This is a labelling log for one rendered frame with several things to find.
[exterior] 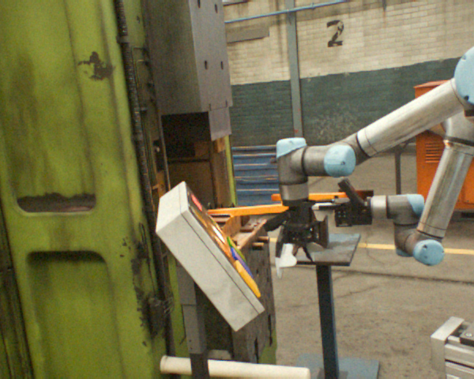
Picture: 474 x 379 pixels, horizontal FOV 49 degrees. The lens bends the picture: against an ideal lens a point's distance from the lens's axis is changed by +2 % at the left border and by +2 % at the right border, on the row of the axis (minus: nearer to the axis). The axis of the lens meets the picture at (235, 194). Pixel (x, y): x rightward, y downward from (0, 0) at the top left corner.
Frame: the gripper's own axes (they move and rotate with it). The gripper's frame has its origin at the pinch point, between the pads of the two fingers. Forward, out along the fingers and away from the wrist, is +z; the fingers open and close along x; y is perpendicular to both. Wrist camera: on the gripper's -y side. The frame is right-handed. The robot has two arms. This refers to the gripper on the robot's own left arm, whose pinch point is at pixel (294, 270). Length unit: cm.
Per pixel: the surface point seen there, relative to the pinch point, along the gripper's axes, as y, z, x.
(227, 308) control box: 7.4, -4.1, -33.1
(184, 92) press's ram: -40, -49, 4
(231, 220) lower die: -41.6, -4.3, 19.5
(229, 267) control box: 8.2, -13.0, -32.1
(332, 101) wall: -436, -7, 701
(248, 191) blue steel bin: -299, 65, 308
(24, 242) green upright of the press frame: -71, -10, -40
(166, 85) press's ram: -45, -52, 1
